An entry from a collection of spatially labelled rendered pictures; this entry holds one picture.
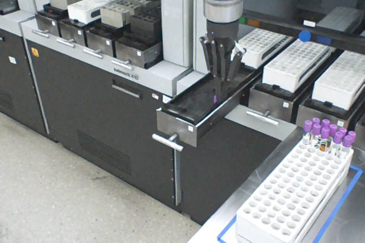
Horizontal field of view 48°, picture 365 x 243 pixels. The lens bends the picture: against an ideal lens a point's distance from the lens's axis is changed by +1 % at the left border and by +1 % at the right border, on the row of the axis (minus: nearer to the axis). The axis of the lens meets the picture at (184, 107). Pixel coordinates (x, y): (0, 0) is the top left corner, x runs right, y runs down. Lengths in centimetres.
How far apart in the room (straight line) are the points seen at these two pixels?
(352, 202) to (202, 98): 50
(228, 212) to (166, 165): 86
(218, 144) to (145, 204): 67
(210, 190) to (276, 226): 85
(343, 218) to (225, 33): 45
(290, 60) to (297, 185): 55
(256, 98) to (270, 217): 54
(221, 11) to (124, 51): 66
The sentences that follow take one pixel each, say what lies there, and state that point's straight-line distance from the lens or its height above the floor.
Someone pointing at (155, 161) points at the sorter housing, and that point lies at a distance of 170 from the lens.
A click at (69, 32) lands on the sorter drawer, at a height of 78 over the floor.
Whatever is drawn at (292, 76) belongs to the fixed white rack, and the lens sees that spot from 119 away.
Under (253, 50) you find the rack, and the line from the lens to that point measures 132.
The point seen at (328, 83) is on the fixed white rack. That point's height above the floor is 86.
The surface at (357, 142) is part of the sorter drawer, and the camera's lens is 117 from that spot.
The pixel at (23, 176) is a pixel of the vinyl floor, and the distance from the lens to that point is 224.
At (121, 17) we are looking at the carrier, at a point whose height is 87.
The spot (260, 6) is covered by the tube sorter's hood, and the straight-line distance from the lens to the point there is 120.
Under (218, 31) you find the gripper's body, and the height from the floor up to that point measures 106.
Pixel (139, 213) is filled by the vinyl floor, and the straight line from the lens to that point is 193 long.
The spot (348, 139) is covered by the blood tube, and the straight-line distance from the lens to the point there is 86.
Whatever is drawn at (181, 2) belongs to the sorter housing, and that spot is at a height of 97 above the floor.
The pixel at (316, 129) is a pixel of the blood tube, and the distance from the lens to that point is 87.
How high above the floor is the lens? 144
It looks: 34 degrees down
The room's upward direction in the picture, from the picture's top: 1 degrees counter-clockwise
